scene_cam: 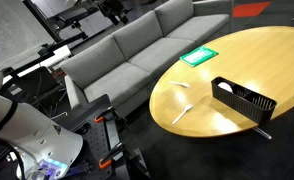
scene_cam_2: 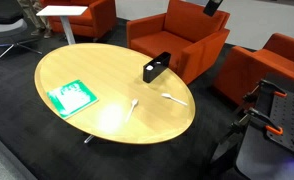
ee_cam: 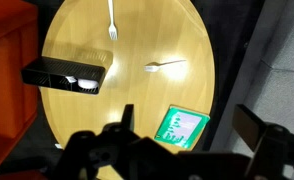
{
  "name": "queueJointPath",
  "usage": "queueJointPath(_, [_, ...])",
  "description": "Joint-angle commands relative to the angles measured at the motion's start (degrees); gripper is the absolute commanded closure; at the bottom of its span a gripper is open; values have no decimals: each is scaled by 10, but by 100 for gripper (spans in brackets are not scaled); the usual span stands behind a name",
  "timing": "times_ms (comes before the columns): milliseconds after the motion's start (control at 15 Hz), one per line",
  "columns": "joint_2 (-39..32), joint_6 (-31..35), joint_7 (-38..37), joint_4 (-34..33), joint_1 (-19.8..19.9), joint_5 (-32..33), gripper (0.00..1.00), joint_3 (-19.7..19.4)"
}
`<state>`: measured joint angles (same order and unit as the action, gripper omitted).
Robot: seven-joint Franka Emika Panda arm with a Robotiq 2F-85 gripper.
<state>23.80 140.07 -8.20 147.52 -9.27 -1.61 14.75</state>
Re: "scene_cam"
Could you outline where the grey three-seat sofa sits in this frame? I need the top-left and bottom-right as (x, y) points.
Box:
(59, 0), (235, 118)

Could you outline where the white plastic fork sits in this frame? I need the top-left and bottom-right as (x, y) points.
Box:
(171, 103), (195, 126)

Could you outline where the green flat packet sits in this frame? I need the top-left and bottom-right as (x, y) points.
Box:
(179, 45), (220, 68)

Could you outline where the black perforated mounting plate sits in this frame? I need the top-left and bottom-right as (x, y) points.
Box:
(52, 94), (151, 180)

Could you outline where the white item inside basket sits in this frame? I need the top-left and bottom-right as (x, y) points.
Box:
(217, 81), (234, 94)

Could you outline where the black slatted plastic basket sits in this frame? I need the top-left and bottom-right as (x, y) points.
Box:
(210, 76), (278, 125)

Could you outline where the black equipment stand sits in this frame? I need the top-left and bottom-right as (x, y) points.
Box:
(22, 0), (135, 51)

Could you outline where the white-topped black bench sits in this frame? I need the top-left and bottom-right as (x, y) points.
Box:
(0, 44), (72, 88)

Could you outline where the metal table leg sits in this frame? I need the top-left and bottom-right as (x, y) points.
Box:
(253, 126), (273, 141)

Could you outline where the orange-handled black clamp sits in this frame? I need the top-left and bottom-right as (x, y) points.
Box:
(93, 106), (122, 125)
(98, 142), (127, 170)

